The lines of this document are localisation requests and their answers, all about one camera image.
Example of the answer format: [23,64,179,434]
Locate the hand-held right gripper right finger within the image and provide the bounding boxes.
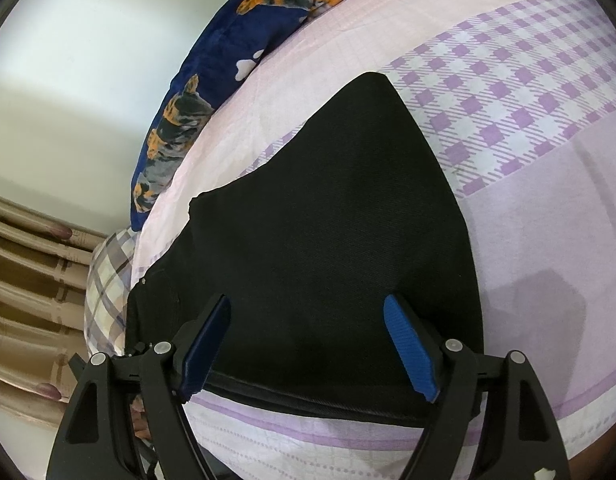
[383,294,571,480]

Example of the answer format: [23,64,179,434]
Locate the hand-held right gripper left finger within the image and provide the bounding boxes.
[45,294,232,480]

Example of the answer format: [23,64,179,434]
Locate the black pants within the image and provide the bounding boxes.
[125,72,485,429]

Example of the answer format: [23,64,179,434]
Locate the plaid pillow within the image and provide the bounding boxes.
[83,227,145,362]

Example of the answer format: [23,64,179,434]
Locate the beige curtain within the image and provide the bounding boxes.
[0,189,110,433]

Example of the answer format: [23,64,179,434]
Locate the pink purple checked bedsheet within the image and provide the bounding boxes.
[130,0,616,480]

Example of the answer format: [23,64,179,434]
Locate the navy dog-print blanket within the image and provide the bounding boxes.
[129,0,406,235]

